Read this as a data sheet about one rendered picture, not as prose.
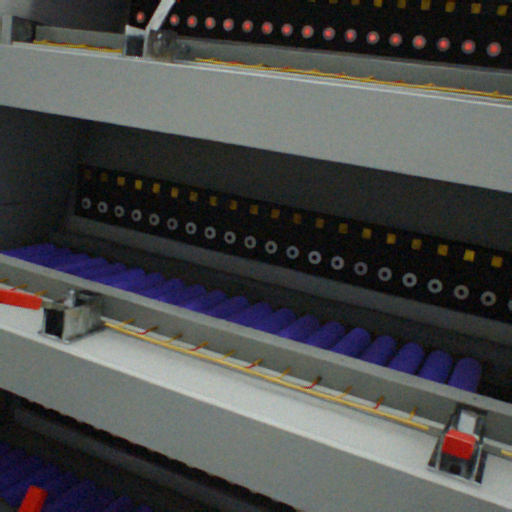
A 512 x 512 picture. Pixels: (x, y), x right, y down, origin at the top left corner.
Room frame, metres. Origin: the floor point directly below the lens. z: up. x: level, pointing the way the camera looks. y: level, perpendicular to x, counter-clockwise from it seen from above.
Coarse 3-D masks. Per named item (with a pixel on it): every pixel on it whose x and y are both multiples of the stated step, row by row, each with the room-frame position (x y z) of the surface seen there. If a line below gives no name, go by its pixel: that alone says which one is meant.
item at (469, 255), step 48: (96, 192) 0.62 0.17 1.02; (144, 192) 0.60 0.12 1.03; (192, 192) 0.57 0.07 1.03; (192, 240) 0.59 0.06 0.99; (240, 240) 0.57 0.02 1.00; (288, 240) 0.55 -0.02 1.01; (336, 240) 0.53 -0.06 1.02; (384, 240) 0.51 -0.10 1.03; (432, 240) 0.49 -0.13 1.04; (384, 288) 0.52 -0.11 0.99; (480, 288) 0.48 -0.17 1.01
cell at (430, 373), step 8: (432, 352) 0.46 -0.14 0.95; (440, 352) 0.45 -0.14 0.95; (432, 360) 0.44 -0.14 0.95; (440, 360) 0.44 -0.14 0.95; (448, 360) 0.45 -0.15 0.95; (424, 368) 0.42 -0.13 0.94; (432, 368) 0.42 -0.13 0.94; (440, 368) 0.42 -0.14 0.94; (448, 368) 0.44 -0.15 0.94; (424, 376) 0.40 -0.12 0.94; (432, 376) 0.41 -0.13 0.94; (440, 376) 0.41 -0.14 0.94
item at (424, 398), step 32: (0, 256) 0.52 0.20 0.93; (32, 288) 0.49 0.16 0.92; (64, 288) 0.48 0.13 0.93; (96, 288) 0.47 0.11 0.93; (128, 320) 0.45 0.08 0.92; (160, 320) 0.45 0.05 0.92; (192, 320) 0.44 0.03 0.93; (224, 320) 0.44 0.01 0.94; (192, 352) 0.42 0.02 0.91; (224, 352) 0.43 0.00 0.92; (256, 352) 0.42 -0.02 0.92; (288, 352) 0.41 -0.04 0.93; (320, 352) 0.41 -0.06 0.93; (288, 384) 0.39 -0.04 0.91; (320, 384) 0.40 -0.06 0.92; (352, 384) 0.39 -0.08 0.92; (384, 384) 0.38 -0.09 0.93; (416, 384) 0.38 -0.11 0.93; (448, 416) 0.37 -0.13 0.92
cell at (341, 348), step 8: (360, 328) 0.48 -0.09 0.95; (352, 336) 0.46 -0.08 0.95; (360, 336) 0.47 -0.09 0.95; (368, 336) 0.48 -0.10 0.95; (336, 344) 0.45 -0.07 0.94; (344, 344) 0.44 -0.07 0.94; (352, 344) 0.45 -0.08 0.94; (360, 344) 0.46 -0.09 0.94; (368, 344) 0.47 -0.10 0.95; (336, 352) 0.43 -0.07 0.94; (344, 352) 0.43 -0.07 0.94; (352, 352) 0.44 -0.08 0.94; (360, 352) 0.45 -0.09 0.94
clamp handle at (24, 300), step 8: (0, 288) 0.38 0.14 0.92; (0, 296) 0.37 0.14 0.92; (8, 296) 0.37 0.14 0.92; (16, 296) 0.38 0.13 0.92; (24, 296) 0.39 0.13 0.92; (32, 296) 0.39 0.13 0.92; (64, 296) 0.43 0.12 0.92; (72, 296) 0.43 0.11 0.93; (8, 304) 0.38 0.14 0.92; (16, 304) 0.38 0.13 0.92; (24, 304) 0.39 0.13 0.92; (32, 304) 0.39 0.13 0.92; (40, 304) 0.40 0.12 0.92; (48, 304) 0.41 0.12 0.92; (56, 304) 0.42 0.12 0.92; (64, 304) 0.44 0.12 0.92; (72, 304) 0.43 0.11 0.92
